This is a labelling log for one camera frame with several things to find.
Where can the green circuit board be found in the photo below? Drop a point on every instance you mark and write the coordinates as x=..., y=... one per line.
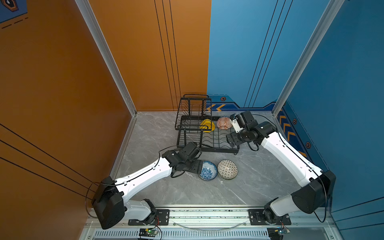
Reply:
x=278, y=233
x=148, y=233

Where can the left green circuit board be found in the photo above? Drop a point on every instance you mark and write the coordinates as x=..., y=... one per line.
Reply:
x=148, y=233

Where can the orange patterned bowl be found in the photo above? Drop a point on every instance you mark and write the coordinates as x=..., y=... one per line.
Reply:
x=224, y=123

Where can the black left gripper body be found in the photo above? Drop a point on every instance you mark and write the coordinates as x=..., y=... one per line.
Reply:
x=194, y=166

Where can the black wire dish rack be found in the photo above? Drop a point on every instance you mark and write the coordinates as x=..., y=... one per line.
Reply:
x=195, y=122

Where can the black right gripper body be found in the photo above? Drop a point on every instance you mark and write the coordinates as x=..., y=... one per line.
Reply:
x=237, y=138

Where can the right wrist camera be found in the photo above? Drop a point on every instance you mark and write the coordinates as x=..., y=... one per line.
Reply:
x=237, y=122

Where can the aluminium right corner post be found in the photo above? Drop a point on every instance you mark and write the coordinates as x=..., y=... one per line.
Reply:
x=328, y=16

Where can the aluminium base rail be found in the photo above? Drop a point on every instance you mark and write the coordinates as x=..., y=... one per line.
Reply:
x=218, y=223

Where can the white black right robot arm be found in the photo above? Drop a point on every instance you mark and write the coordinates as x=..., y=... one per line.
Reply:
x=316, y=185

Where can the aluminium left corner post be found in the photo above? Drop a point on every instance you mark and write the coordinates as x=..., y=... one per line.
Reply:
x=101, y=42

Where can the right green circuit board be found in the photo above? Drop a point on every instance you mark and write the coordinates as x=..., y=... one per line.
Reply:
x=278, y=233

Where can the brown patterned bowl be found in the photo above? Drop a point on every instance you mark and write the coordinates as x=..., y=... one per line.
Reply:
x=227, y=169

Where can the yellow bowl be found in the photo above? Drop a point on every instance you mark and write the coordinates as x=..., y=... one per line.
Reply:
x=207, y=126

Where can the aluminium corner post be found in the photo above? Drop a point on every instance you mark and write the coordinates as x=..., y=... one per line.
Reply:
x=101, y=42
x=328, y=16

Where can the blue floral bowl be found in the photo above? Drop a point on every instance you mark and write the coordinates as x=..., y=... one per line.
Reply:
x=209, y=171

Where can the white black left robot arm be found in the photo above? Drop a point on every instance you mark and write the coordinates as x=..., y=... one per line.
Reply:
x=113, y=199

